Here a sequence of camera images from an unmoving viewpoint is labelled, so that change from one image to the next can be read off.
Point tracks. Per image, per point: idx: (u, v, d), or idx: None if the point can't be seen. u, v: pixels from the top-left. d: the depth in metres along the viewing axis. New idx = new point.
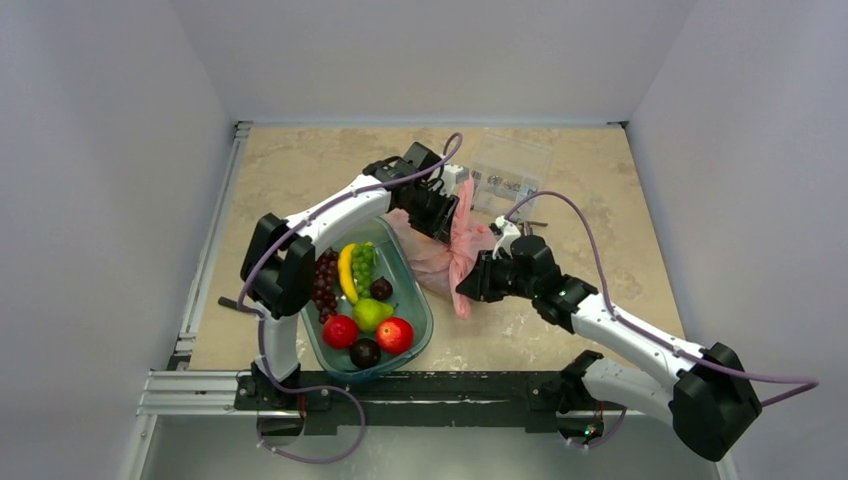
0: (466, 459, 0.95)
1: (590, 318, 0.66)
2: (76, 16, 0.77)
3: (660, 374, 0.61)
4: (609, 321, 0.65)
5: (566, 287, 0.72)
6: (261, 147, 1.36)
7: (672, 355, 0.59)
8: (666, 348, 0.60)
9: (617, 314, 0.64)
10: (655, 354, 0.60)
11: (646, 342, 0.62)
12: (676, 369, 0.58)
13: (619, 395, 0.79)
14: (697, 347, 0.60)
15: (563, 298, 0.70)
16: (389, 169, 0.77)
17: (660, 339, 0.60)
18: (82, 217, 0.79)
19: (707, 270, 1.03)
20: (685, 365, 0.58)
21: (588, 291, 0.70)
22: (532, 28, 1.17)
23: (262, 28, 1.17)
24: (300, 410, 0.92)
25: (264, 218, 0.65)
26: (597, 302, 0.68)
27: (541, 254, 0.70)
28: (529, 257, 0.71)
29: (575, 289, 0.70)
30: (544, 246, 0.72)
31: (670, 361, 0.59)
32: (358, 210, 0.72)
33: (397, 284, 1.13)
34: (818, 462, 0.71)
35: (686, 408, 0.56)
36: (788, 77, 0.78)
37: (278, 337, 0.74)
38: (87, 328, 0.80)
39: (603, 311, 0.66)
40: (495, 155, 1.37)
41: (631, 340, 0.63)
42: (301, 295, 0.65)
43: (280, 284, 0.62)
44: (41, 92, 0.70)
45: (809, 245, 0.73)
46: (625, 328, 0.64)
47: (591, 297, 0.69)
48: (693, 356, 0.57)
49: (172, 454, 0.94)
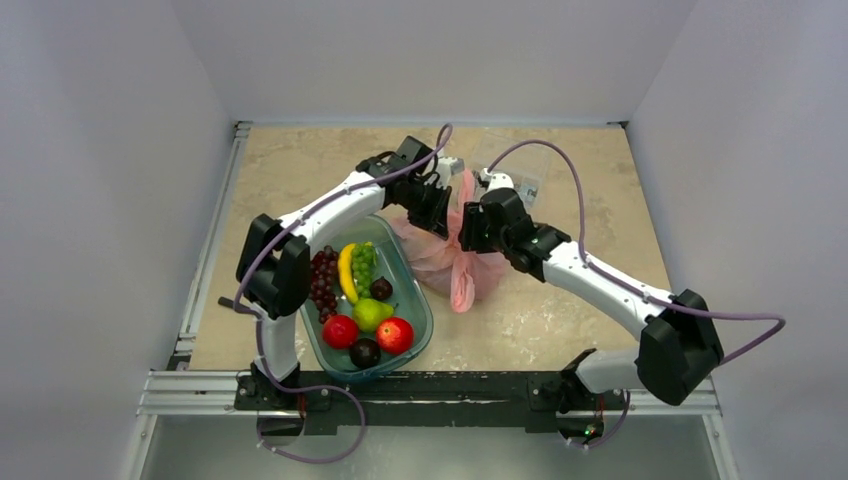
0: (466, 459, 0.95)
1: (562, 266, 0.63)
2: (76, 17, 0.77)
3: (631, 324, 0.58)
4: (581, 269, 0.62)
5: (539, 235, 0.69)
6: (260, 147, 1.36)
7: (641, 300, 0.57)
8: (636, 294, 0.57)
9: (590, 262, 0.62)
10: (624, 299, 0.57)
11: (616, 288, 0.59)
12: (644, 315, 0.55)
13: (601, 372, 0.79)
14: (667, 293, 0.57)
15: (535, 245, 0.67)
16: (382, 165, 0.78)
17: (630, 285, 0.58)
18: (82, 217, 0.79)
19: (707, 270, 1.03)
20: (655, 310, 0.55)
21: (560, 239, 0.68)
22: (532, 28, 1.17)
23: (262, 28, 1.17)
24: (300, 410, 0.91)
25: (258, 218, 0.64)
26: (569, 250, 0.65)
27: (510, 201, 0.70)
28: (498, 205, 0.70)
29: (548, 236, 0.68)
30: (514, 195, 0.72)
31: (639, 307, 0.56)
32: (352, 208, 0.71)
33: (397, 284, 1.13)
34: (817, 464, 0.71)
35: (651, 354, 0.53)
36: (787, 79, 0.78)
37: (276, 336, 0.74)
38: (88, 328, 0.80)
39: (575, 258, 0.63)
40: (495, 155, 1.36)
41: (601, 286, 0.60)
42: (297, 295, 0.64)
43: (275, 284, 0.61)
44: (41, 93, 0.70)
45: (808, 246, 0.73)
46: (597, 275, 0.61)
47: (563, 245, 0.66)
48: (661, 300, 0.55)
49: (171, 454, 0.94)
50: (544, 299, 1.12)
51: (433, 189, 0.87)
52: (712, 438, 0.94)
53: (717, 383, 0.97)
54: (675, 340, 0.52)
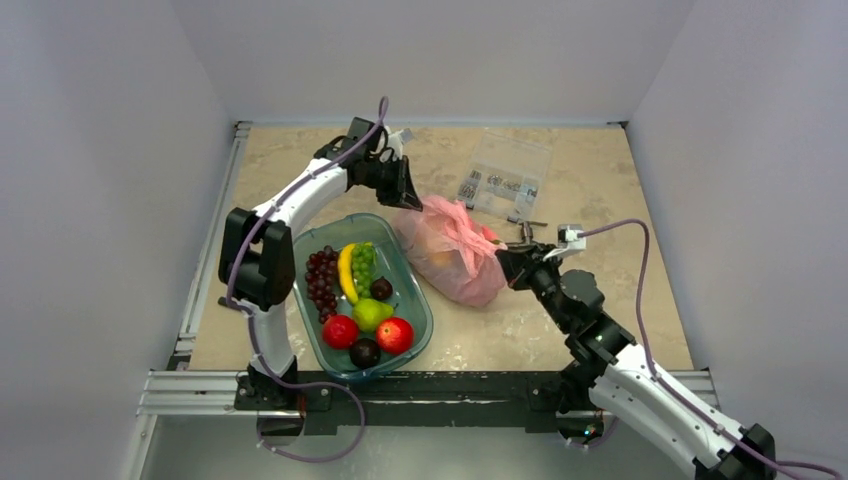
0: (466, 459, 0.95)
1: (630, 375, 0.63)
2: (76, 17, 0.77)
3: (695, 445, 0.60)
4: (649, 381, 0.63)
5: (602, 330, 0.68)
6: (260, 147, 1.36)
7: (712, 430, 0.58)
8: (707, 422, 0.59)
9: (659, 377, 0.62)
10: (695, 426, 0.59)
11: (685, 410, 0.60)
12: (716, 448, 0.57)
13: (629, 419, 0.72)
14: (735, 425, 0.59)
15: (599, 344, 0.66)
16: (338, 148, 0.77)
17: (702, 413, 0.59)
18: (82, 216, 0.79)
19: (706, 271, 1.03)
20: (725, 443, 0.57)
21: (624, 339, 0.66)
22: (532, 27, 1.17)
23: (263, 28, 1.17)
24: (300, 410, 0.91)
25: (232, 212, 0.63)
26: (637, 356, 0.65)
27: (595, 300, 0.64)
28: (579, 302, 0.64)
29: (610, 332, 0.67)
30: (598, 290, 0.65)
31: (710, 437, 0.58)
32: (319, 192, 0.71)
33: (397, 284, 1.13)
34: (815, 462, 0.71)
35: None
36: (786, 78, 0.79)
37: (271, 330, 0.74)
38: (88, 328, 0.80)
39: (643, 368, 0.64)
40: (495, 155, 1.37)
41: (671, 406, 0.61)
42: (284, 281, 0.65)
43: (263, 274, 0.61)
44: (41, 92, 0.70)
45: (808, 245, 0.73)
46: (666, 392, 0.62)
47: (629, 349, 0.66)
48: (734, 436, 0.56)
49: (172, 454, 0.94)
50: None
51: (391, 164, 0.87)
52: None
53: (717, 383, 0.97)
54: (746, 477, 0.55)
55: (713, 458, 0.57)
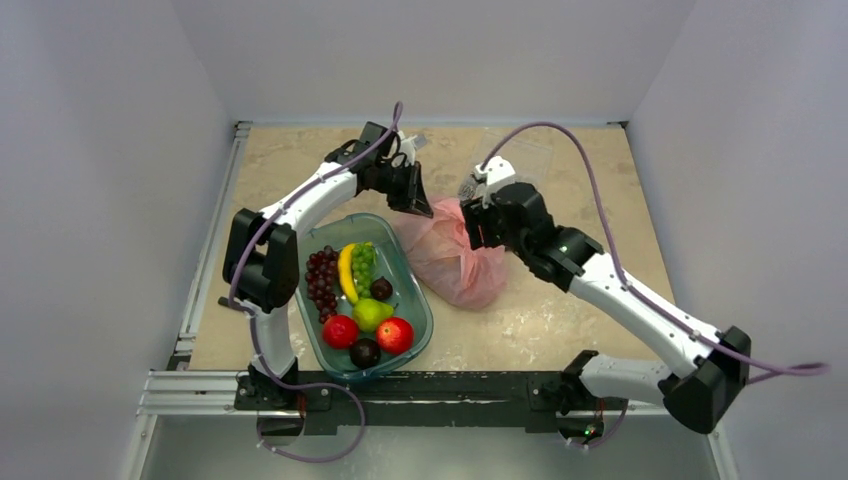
0: (467, 458, 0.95)
1: (598, 286, 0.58)
2: (76, 17, 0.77)
3: (669, 356, 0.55)
4: (618, 290, 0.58)
5: (567, 241, 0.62)
6: (260, 147, 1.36)
7: (689, 339, 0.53)
8: (682, 330, 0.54)
9: (630, 285, 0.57)
10: (669, 335, 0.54)
11: (660, 319, 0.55)
12: (692, 356, 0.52)
13: (610, 382, 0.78)
14: (713, 330, 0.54)
15: (564, 254, 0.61)
16: (349, 153, 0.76)
17: (677, 320, 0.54)
18: (82, 216, 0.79)
19: (707, 271, 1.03)
20: (703, 351, 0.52)
21: (592, 249, 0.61)
22: (531, 28, 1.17)
23: (262, 29, 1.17)
24: (300, 410, 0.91)
25: (240, 213, 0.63)
26: (605, 265, 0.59)
27: (532, 202, 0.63)
28: (519, 205, 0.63)
29: (575, 241, 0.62)
30: (535, 193, 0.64)
31: (686, 346, 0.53)
32: (327, 196, 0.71)
33: (397, 285, 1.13)
34: (817, 463, 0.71)
35: (690, 392, 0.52)
36: (786, 79, 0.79)
37: (272, 331, 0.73)
38: (89, 328, 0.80)
39: (612, 277, 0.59)
40: (495, 155, 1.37)
41: (643, 316, 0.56)
42: (288, 284, 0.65)
43: (266, 275, 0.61)
44: (41, 95, 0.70)
45: (808, 245, 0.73)
46: (638, 301, 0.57)
47: (596, 258, 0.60)
48: (712, 342, 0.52)
49: (172, 454, 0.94)
50: (544, 300, 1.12)
51: (403, 169, 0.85)
52: (713, 438, 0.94)
53: None
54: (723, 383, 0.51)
55: (689, 366, 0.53)
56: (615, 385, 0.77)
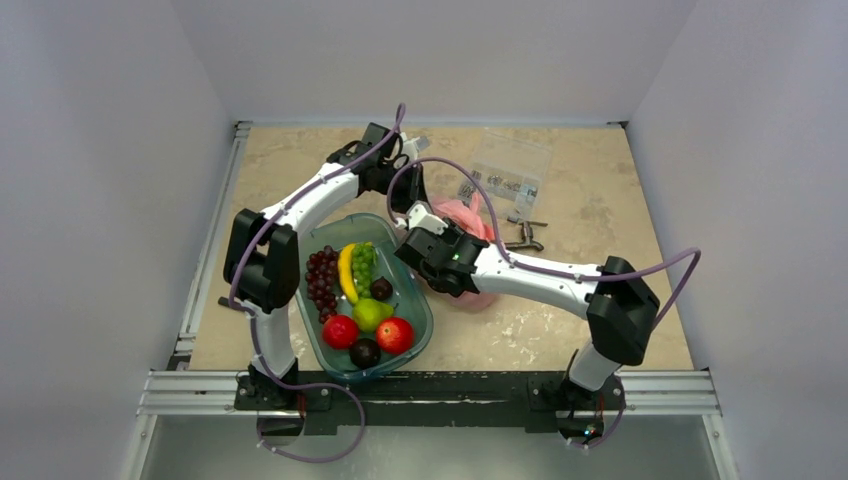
0: (467, 458, 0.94)
1: (492, 273, 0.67)
2: (76, 16, 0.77)
3: (573, 307, 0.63)
4: (508, 270, 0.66)
5: (458, 249, 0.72)
6: (260, 147, 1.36)
7: (575, 282, 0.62)
8: (568, 277, 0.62)
9: (514, 261, 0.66)
10: (560, 286, 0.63)
11: (550, 278, 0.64)
12: (582, 295, 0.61)
13: (581, 365, 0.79)
14: (594, 267, 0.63)
15: (458, 261, 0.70)
16: (351, 153, 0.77)
17: (561, 272, 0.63)
18: (82, 216, 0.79)
19: (706, 272, 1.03)
20: (590, 287, 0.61)
21: (479, 246, 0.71)
22: (531, 27, 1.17)
23: (262, 27, 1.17)
24: (300, 410, 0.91)
25: (240, 213, 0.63)
26: (491, 255, 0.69)
27: (415, 237, 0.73)
28: (406, 246, 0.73)
29: (466, 248, 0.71)
30: (417, 228, 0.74)
31: (576, 289, 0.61)
32: (329, 197, 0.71)
33: (397, 285, 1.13)
34: (819, 463, 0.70)
35: (598, 327, 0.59)
36: (785, 81, 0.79)
37: (272, 331, 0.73)
38: (88, 329, 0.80)
39: (501, 262, 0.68)
40: (495, 155, 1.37)
41: (535, 281, 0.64)
42: (288, 284, 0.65)
43: (266, 276, 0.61)
44: (41, 96, 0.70)
45: (807, 245, 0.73)
46: (524, 270, 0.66)
47: (485, 252, 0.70)
48: (592, 277, 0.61)
49: (172, 454, 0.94)
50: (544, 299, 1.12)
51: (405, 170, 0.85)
52: (712, 439, 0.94)
53: (717, 384, 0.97)
54: (617, 308, 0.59)
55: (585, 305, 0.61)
56: (586, 366, 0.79)
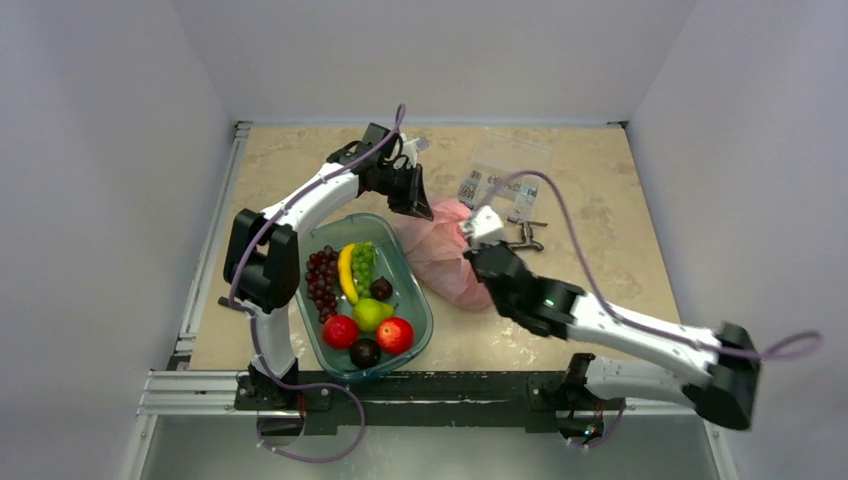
0: (467, 459, 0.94)
1: (594, 328, 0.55)
2: (76, 16, 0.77)
3: (682, 371, 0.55)
4: (612, 325, 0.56)
5: (548, 293, 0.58)
6: (260, 147, 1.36)
7: (692, 349, 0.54)
8: (684, 344, 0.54)
9: (621, 317, 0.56)
10: (674, 352, 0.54)
11: (662, 340, 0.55)
12: (702, 365, 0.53)
13: (606, 383, 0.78)
14: (709, 333, 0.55)
15: (552, 308, 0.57)
16: (351, 153, 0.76)
17: (677, 337, 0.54)
18: (82, 215, 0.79)
19: (707, 271, 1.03)
20: (709, 357, 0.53)
21: (573, 292, 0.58)
22: (531, 28, 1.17)
23: (262, 28, 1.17)
24: (300, 410, 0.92)
25: (240, 213, 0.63)
26: (591, 304, 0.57)
27: (515, 268, 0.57)
28: (502, 274, 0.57)
29: (558, 292, 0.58)
30: (513, 257, 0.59)
31: (693, 357, 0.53)
32: (329, 197, 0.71)
33: (397, 284, 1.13)
34: (820, 464, 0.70)
35: (718, 400, 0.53)
36: (785, 81, 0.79)
37: (273, 331, 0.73)
38: (88, 328, 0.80)
39: (602, 314, 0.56)
40: (495, 155, 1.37)
41: (646, 343, 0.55)
42: (288, 284, 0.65)
43: (266, 276, 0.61)
44: (41, 96, 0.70)
45: (808, 245, 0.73)
46: (632, 329, 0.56)
47: (582, 300, 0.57)
48: (714, 346, 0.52)
49: (172, 454, 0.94)
50: None
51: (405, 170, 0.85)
52: (713, 439, 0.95)
53: None
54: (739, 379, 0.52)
55: (702, 375, 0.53)
56: (616, 387, 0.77)
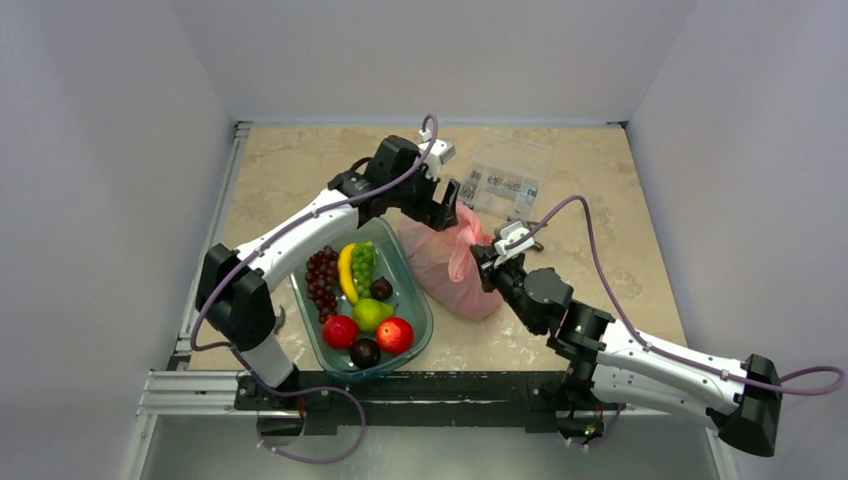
0: (467, 459, 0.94)
1: (623, 354, 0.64)
2: (75, 15, 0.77)
3: (710, 399, 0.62)
4: (642, 352, 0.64)
5: (577, 320, 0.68)
6: (261, 147, 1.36)
7: (720, 379, 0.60)
8: (713, 373, 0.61)
9: (650, 345, 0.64)
10: (703, 380, 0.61)
11: (689, 368, 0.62)
12: (731, 394, 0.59)
13: (615, 392, 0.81)
14: (738, 365, 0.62)
15: (582, 334, 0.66)
16: (356, 180, 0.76)
17: (707, 366, 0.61)
18: (81, 213, 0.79)
19: (708, 271, 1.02)
20: (737, 387, 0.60)
21: (603, 320, 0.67)
22: (531, 28, 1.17)
23: (261, 27, 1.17)
24: (300, 410, 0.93)
25: (214, 249, 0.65)
26: (621, 333, 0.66)
27: (565, 296, 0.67)
28: (553, 303, 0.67)
29: (587, 318, 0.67)
30: (565, 285, 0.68)
31: (722, 386, 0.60)
32: (319, 231, 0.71)
33: (397, 284, 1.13)
34: (821, 463, 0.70)
35: (743, 428, 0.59)
36: (785, 80, 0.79)
37: (253, 357, 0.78)
38: (88, 329, 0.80)
39: (631, 343, 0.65)
40: (495, 154, 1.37)
41: (675, 370, 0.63)
42: (255, 327, 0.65)
43: (233, 320, 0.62)
44: (41, 94, 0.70)
45: (809, 243, 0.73)
46: (660, 356, 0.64)
47: (612, 328, 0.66)
48: (742, 378, 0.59)
49: (172, 453, 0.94)
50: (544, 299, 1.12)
51: (422, 183, 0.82)
52: (713, 439, 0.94)
53: None
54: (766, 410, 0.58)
55: (732, 405, 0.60)
56: (631, 399, 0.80)
